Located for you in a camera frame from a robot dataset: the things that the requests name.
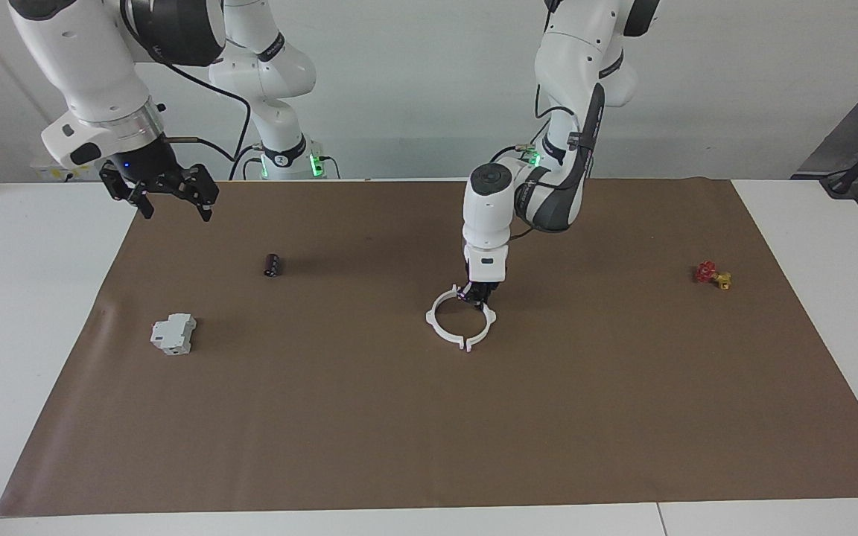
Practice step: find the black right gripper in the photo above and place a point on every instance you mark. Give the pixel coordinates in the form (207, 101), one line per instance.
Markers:
(153, 170)

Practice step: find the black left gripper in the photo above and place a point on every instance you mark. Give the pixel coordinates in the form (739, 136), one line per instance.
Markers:
(477, 289)

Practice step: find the white half pipe clamp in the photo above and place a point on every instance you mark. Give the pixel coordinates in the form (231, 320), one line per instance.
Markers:
(435, 324)
(488, 321)

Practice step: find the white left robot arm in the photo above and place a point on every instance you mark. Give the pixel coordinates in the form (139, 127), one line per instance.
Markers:
(485, 208)

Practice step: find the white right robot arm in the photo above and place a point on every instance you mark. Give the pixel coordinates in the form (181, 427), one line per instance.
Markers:
(86, 67)

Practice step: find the black cylindrical capacitor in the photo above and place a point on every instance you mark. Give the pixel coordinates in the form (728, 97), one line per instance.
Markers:
(273, 266)

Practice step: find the white circuit breaker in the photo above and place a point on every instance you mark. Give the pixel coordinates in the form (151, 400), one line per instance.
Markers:
(172, 335)

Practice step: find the brown table mat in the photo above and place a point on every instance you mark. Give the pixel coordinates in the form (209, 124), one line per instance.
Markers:
(399, 417)

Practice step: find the white wall power socket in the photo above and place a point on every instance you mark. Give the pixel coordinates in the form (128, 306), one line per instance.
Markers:
(45, 173)

